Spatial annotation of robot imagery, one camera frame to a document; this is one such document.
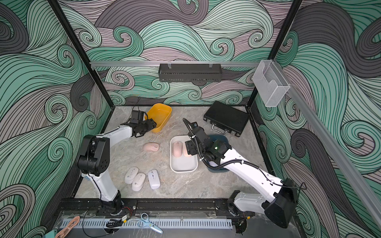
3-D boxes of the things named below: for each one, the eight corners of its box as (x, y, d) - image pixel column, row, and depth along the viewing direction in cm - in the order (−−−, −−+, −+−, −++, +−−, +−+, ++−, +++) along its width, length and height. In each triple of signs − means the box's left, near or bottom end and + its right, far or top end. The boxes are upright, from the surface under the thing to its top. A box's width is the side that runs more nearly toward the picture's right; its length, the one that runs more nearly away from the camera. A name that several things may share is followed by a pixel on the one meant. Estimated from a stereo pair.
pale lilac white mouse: (151, 191, 80) (150, 190, 78) (147, 172, 87) (147, 171, 85) (161, 187, 82) (161, 186, 80) (157, 169, 88) (157, 167, 87)
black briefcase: (200, 122, 110) (201, 117, 106) (215, 103, 124) (216, 98, 119) (236, 141, 99) (238, 136, 95) (249, 118, 113) (251, 113, 109)
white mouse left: (123, 181, 84) (121, 180, 82) (133, 166, 90) (131, 164, 87) (130, 185, 82) (128, 184, 80) (140, 169, 88) (139, 168, 86)
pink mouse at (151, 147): (143, 151, 96) (141, 149, 94) (144, 144, 100) (143, 142, 97) (158, 151, 96) (158, 149, 94) (159, 144, 100) (159, 142, 97)
